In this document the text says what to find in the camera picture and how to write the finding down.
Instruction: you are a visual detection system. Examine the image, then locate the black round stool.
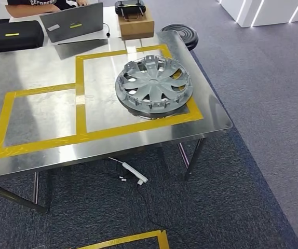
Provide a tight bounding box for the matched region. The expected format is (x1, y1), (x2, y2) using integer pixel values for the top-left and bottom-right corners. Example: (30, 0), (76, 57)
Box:
(160, 23), (199, 51)

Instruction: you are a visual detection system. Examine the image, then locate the black remote controller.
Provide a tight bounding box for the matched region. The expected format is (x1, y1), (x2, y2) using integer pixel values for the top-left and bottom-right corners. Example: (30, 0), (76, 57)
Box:
(114, 0), (146, 17)

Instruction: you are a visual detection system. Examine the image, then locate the grey plastic wheel cover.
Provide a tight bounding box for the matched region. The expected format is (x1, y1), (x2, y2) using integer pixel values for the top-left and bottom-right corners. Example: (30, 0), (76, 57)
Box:
(114, 54), (194, 118)

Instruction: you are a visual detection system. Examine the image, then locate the person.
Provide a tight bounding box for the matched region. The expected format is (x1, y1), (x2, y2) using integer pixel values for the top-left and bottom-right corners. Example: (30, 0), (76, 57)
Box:
(0, 0), (90, 19)

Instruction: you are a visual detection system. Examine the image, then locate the brown cardboard box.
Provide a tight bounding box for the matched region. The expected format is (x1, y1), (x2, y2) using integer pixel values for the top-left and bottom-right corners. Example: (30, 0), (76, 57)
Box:
(118, 8), (155, 41)

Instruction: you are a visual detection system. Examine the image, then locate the steel workbench table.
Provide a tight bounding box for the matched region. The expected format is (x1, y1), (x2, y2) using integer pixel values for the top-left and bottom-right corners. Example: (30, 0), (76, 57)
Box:
(0, 30), (233, 214)

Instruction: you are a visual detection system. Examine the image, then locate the white power strip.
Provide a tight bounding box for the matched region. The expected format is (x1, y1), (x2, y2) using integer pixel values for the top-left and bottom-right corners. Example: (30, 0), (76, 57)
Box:
(122, 162), (148, 184)

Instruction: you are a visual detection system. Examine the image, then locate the yellow tape large square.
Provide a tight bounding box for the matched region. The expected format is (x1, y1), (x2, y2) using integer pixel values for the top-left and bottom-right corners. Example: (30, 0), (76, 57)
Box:
(76, 44), (204, 143)

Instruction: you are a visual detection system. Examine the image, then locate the black zip case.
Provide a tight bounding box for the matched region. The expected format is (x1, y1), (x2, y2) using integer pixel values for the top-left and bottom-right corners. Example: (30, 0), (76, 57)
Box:
(0, 20), (45, 53)

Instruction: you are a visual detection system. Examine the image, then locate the grey laptop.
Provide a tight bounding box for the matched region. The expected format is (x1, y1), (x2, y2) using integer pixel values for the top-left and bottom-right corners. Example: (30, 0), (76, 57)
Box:
(39, 2), (109, 45)

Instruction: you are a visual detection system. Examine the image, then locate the white lit platform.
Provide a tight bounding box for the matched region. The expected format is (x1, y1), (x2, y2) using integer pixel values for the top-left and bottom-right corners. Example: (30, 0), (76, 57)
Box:
(218, 0), (298, 28)

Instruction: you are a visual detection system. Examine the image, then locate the yellow tape small square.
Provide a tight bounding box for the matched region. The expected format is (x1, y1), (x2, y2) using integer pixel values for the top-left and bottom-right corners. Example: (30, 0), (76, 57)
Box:
(0, 82), (87, 161)

